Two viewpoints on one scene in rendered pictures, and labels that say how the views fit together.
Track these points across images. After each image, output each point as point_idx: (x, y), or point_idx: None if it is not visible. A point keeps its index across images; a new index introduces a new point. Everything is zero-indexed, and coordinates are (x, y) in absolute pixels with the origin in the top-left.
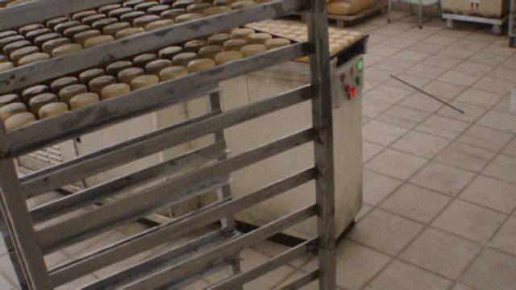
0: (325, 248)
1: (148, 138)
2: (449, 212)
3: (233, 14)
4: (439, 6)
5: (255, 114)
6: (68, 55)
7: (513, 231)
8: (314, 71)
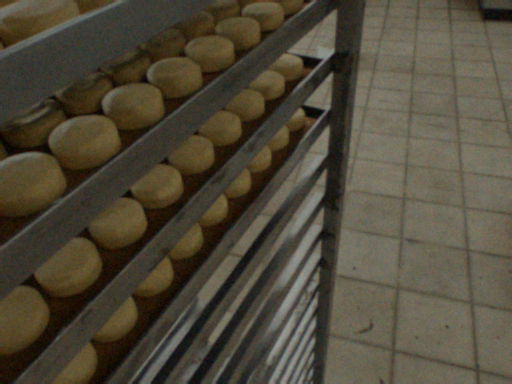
0: (329, 292)
1: (212, 314)
2: (307, 166)
3: (283, 109)
4: None
5: (292, 213)
6: (102, 295)
7: (364, 172)
8: (336, 141)
